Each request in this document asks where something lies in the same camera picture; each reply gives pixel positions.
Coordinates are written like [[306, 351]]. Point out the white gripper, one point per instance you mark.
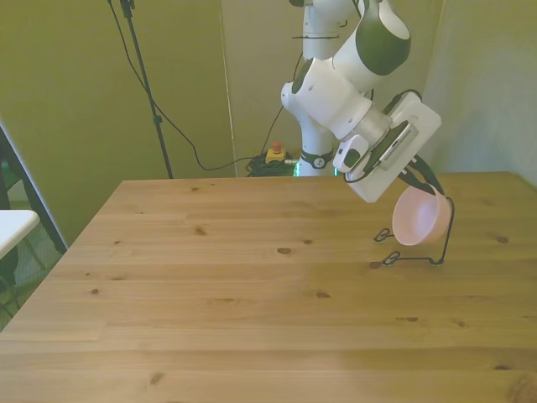
[[419, 115]]

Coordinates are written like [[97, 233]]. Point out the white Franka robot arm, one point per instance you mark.
[[331, 101]]

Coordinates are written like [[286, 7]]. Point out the pink plastic bowl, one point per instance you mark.
[[419, 218]]

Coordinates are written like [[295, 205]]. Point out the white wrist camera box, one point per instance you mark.
[[352, 155]]

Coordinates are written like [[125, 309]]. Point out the yellow emergency stop button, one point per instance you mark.
[[275, 154]]

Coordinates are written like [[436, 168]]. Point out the black tripod stand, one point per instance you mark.
[[147, 88]]

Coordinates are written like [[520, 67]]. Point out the black metal frame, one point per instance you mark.
[[33, 189]]

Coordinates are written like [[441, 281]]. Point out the white side table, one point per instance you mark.
[[14, 228]]

